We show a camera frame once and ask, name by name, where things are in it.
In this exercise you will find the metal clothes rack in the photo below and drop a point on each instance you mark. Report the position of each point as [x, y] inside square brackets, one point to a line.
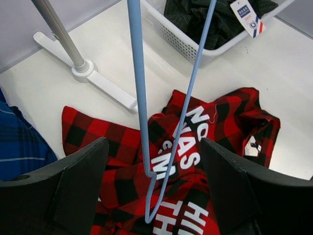
[82, 69]

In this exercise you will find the blue hanger of red shirt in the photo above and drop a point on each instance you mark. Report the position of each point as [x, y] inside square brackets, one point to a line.
[134, 12]

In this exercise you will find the blue plaid shirt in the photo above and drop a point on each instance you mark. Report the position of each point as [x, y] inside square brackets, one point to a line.
[22, 148]

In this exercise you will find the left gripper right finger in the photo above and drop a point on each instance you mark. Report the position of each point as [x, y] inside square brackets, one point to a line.
[250, 199]

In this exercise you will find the red black plaid shirt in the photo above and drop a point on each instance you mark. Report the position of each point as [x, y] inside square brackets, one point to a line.
[235, 121]

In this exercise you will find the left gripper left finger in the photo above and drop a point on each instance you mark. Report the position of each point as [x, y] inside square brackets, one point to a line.
[57, 199]

